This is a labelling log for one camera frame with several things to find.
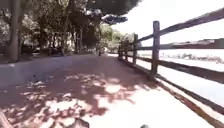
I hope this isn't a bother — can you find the wooden rail fence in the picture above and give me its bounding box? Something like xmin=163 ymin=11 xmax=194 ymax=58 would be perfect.
xmin=117 ymin=7 xmax=224 ymax=128

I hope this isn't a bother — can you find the pale open ground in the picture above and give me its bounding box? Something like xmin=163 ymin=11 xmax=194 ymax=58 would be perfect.
xmin=128 ymin=49 xmax=224 ymax=116

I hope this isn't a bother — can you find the row of trees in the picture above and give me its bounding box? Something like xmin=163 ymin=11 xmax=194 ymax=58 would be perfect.
xmin=0 ymin=0 xmax=143 ymax=64

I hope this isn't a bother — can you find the reddish dirt path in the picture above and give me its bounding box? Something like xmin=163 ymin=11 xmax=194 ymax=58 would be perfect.
xmin=0 ymin=53 xmax=224 ymax=128

